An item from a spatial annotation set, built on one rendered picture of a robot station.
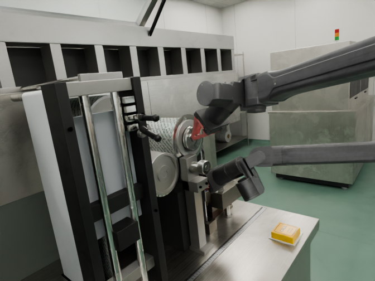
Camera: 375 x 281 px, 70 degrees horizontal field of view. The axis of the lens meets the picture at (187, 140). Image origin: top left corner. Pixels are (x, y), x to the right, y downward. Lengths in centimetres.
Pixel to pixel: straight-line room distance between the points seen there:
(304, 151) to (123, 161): 50
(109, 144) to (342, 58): 41
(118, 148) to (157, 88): 69
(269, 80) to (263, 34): 507
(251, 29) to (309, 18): 108
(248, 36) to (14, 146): 525
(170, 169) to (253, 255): 35
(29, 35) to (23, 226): 56
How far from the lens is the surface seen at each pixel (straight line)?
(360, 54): 45
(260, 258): 87
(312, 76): 50
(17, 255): 98
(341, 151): 81
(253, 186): 80
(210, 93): 61
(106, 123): 51
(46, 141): 73
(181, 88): 129
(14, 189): 92
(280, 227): 97
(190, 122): 81
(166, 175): 77
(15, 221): 94
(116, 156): 53
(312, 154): 80
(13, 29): 93
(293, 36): 543
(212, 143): 178
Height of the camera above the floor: 142
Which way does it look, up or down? 13 degrees down
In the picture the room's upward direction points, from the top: 6 degrees counter-clockwise
